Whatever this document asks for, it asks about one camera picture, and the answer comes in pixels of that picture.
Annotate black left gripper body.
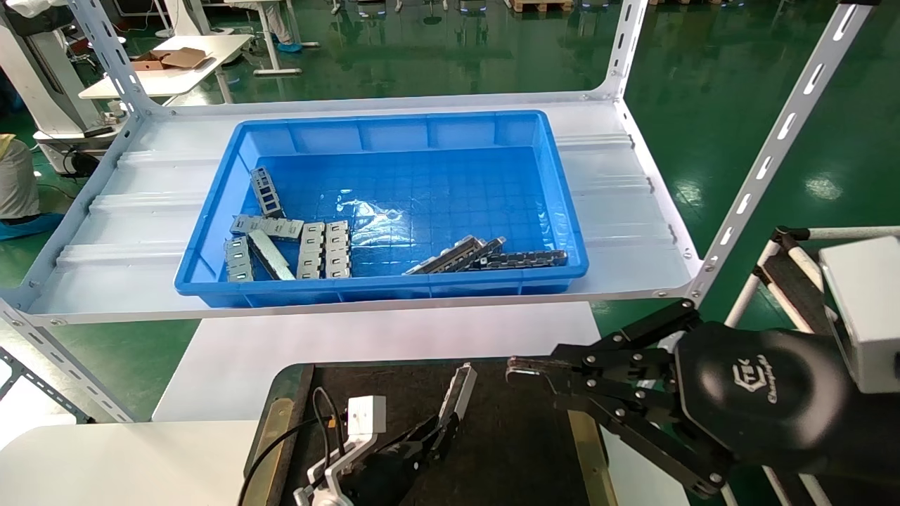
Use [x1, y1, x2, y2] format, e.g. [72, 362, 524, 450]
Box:
[343, 441, 424, 506]

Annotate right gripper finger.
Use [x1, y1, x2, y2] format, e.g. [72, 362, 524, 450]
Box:
[506, 372, 733, 500]
[506, 300, 702, 378]

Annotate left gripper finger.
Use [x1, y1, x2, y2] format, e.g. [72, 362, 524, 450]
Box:
[404, 420, 446, 455]
[425, 413, 462, 458]

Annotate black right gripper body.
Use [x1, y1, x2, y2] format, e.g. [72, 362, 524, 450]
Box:
[674, 322, 900, 506]

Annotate long metal channel part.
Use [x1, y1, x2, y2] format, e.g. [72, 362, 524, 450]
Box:
[403, 235, 487, 275]
[465, 237, 507, 271]
[435, 363, 479, 431]

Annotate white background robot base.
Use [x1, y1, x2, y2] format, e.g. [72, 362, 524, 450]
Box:
[0, 0, 134, 176]

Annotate black flat container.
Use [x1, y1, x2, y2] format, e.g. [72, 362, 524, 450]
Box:
[239, 355, 619, 506]

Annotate dark long metal part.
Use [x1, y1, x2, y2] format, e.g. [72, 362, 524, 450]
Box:
[480, 249, 569, 271]

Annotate grey slotted metal part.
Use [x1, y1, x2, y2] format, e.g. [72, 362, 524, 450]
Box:
[231, 214, 306, 242]
[224, 237, 255, 283]
[325, 220, 352, 279]
[297, 222, 327, 280]

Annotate flat shiny metal part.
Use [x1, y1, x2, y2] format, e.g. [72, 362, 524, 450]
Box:
[247, 230, 297, 281]

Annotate upright grey metal part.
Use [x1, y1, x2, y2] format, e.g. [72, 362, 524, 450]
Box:
[250, 167, 286, 219]

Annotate blue plastic bin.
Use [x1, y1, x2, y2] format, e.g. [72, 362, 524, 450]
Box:
[174, 110, 590, 308]

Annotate white perforated metal shelf rack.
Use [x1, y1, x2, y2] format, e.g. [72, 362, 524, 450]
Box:
[0, 0, 883, 424]

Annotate blue floor cushion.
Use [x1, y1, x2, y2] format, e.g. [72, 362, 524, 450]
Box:
[0, 213, 65, 242]

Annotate white background desk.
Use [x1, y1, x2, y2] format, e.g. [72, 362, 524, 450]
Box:
[79, 34, 254, 100]

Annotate open cardboard box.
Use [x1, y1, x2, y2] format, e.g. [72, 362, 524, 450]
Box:
[130, 47, 216, 72]

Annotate seated person in grey top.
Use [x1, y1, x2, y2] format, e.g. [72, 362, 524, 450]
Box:
[0, 134, 43, 226]

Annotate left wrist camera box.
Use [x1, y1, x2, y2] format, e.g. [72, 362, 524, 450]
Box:
[347, 395, 387, 435]

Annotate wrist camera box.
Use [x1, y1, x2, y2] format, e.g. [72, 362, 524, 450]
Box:
[819, 236, 900, 395]
[347, 395, 387, 435]

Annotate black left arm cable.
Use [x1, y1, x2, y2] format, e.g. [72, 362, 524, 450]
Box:
[238, 387, 349, 506]

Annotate white tube frame cart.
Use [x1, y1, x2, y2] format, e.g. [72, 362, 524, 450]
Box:
[724, 226, 900, 506]

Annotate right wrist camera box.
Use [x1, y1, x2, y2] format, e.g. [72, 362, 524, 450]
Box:
[819, 236, 900, 395]

